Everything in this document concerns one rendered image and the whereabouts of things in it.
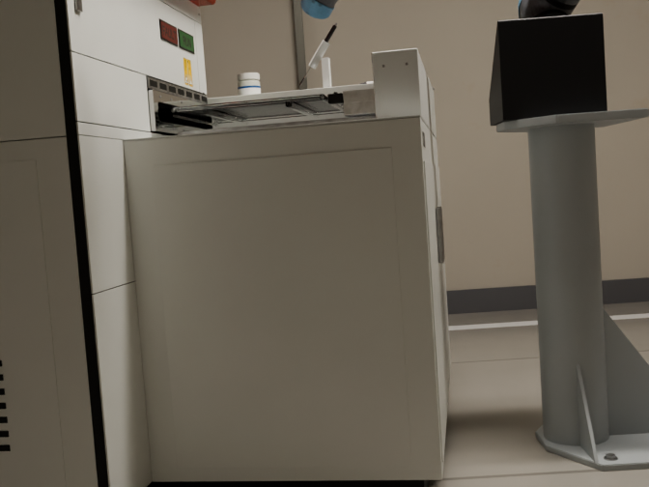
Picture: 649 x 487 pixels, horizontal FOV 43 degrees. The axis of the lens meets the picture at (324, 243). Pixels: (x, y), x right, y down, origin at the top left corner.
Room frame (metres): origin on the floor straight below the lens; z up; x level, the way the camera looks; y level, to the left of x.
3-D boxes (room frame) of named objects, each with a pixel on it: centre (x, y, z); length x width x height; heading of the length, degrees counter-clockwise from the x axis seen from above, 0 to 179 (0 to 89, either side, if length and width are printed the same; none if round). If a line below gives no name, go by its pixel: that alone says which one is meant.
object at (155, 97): (2.11, 0.34, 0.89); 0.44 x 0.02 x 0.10; 170
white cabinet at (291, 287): (2.15, 0.01, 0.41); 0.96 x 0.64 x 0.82; 170
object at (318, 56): (2.32, -0.02, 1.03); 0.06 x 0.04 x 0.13; 80
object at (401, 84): (1.97, -0.22, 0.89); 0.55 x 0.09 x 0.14; 170
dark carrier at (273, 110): (2.09, 0.13, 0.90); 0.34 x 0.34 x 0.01; 80
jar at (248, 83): (2.59, 0.20, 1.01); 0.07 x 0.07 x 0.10
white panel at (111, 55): (1.94, 0.38, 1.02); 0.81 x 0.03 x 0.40; 170
